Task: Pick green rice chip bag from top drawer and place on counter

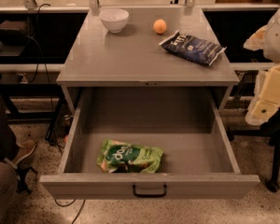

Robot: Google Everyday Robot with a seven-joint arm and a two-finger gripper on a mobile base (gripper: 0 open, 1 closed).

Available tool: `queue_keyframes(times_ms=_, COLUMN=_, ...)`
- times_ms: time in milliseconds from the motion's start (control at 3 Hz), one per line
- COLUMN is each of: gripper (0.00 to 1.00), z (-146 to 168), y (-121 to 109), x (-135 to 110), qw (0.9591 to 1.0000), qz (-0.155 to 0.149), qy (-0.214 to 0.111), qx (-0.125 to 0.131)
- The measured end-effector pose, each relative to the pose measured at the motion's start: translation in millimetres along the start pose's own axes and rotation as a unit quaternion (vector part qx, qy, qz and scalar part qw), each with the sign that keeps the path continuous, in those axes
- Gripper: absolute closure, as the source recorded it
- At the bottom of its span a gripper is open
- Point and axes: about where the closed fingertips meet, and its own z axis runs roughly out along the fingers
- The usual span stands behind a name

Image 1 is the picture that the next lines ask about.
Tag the black chair base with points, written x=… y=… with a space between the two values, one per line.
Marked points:
x=270 y=129

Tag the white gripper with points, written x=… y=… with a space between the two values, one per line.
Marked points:
x=278 y=39

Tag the black drawer handle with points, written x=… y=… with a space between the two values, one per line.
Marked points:
x=149 y=192

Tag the person's brown trouser leg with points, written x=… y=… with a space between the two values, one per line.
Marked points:
x=8 y=149

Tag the orange fruit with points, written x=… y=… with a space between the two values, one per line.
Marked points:
x=160 y=26

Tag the grey cabinet counter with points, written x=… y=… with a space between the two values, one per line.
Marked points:
x=133 y=57

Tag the white ceramic bowl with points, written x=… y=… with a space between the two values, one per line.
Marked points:
x=114 y=19

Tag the grey open drawer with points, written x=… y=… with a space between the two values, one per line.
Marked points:
x=148 y=143

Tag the tan shoe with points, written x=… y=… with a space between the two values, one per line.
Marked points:
x=23 y=151

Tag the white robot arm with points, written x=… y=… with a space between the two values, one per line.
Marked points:
x=271 y=49

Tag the green rice chip bag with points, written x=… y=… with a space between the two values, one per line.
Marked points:
x=121 y=157

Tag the blue chip bag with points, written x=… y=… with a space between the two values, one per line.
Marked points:
x=192 y=48

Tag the dark box on shelf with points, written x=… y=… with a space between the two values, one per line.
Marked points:
x=14 y=33

